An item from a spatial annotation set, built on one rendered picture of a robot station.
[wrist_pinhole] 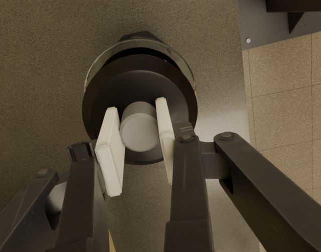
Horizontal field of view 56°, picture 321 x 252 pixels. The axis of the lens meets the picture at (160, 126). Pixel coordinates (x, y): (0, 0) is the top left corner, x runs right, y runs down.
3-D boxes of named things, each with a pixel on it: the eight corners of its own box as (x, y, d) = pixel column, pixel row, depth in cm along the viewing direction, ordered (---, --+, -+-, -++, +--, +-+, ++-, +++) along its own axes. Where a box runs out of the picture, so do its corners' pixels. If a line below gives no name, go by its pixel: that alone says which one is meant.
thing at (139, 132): (102, 162, 28) (91, 204, 22) (73, 63, 25) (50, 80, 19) (199, 142, 28) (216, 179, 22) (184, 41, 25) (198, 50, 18)
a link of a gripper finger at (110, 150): (122, 195, 16) (108, 198, 16) (125, 143, 23) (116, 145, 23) (108, 145, 15) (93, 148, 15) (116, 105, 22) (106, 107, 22)
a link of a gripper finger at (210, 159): (178, 161, 14) (243, 148, 14) (170, 123, 19) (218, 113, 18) (183, 189, 14) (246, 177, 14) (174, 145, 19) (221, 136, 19)
